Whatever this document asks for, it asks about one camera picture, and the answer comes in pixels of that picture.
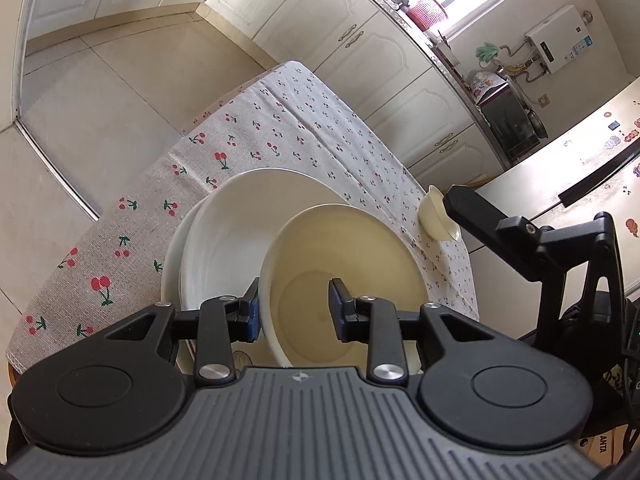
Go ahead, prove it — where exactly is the black countertop oven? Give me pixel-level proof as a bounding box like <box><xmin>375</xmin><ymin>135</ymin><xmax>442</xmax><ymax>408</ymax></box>
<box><xmin>482</xmin><ymin>87</ymin><xmax>548</xmax><ymax>163</ymax></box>

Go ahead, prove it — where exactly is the tan printed box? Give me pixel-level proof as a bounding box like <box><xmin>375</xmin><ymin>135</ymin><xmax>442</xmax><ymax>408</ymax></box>
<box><xmin>575</xmin><ymin>422</ymin><xmax>633</xmax><ymax>467</ymax></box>

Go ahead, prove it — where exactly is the white flat plate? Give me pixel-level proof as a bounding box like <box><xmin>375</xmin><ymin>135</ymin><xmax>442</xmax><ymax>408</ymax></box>
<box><xmin>161</xmin><ymin>199</ymin><xmax>203</xmax><ymax>311</ymax></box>

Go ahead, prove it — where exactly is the white sliding door frame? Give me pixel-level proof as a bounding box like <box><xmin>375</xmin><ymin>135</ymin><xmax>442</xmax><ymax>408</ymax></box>
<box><xmin>11</xmin><ymin>0</ymin><xmax>103</xmax><ymax>222</ymax></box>

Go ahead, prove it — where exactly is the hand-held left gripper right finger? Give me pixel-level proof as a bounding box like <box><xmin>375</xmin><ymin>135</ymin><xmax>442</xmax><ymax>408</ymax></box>
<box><xmin>327</xmin><ymin>278</ymin><xmax>502</xmax><ymax>387</ymax></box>

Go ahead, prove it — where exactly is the large cream bowl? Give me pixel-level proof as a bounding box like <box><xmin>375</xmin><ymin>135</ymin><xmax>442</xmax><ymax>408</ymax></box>
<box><xmin>259</xmin><ymin>203</ymin><xmax>427</xmax><ymax>368</ymax></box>

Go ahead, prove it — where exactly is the cream kitchen cabinet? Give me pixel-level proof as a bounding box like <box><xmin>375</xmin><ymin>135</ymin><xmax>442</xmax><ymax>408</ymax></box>
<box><xmin>202</xmin><ymin>0</ymin><xmax>508</xmax><ymax>188</ymax></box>

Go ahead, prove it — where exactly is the white deep plate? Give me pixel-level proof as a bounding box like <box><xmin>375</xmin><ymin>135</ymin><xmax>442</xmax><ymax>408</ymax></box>
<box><xmin>180</xmin><ymin>167</ymin><xmax>351</xmax><ymax>313</ymax></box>

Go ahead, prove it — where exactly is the small cream bowl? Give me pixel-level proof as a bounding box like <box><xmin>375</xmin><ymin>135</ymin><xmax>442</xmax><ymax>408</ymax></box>
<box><xmin>419</xmin><ymin>185</ymin><xmax>462</xmax><ymax>242</ymax></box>

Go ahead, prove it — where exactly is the printed cloth cover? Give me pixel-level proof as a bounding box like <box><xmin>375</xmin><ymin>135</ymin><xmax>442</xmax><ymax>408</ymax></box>
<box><xmin>467</xmin><ymin>71</ymin><xmax>511</xmax><ymax>106</ymax></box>

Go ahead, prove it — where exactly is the red plastic basket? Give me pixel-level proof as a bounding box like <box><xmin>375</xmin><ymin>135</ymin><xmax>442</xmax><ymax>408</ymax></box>
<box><xmin>407</xmin><ymin>0</ymin><xmax>448</xmax><ymax>31</ymax></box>

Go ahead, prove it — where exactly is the cherry print tablecloth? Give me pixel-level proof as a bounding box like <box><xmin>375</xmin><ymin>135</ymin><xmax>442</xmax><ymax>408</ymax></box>
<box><xmin>5</xmin><ymin>61</ymin><xmax>481</xmax><ymax>376</ymax></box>

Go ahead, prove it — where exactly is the beige refrigerator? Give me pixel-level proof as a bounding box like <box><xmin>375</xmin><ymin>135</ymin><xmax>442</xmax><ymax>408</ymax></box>
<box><xmin>475</xmin><ymin>80</ymin><xmax>640</xmax><ymax>341</ymax></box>

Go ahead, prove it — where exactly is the black refrigerator handle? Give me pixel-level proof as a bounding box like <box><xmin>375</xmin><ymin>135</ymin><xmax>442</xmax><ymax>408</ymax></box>
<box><xmin>559</xmin><ymin>142</ymin><xmax>640</xmax><ymax>208</ymax></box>

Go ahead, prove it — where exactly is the white water heater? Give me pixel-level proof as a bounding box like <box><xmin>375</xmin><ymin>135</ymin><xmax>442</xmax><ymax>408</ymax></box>
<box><xmin>524</xmin><ymin>5</ymin><xmax>593</xmax><ymax>73</ymax></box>

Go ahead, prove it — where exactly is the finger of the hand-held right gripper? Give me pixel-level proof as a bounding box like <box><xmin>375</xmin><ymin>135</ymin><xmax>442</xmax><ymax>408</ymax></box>
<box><xmin>442</xmin><ymin>185</ymin><xmax>626</xmax><ymax>326</ymax></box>

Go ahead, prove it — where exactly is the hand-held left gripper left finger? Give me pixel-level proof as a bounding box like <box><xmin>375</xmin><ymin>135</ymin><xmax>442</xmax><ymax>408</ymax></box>
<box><xmin>105</xmin><ymin>276</ymin><xmax>263</xmax><ymax>387</ymax></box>

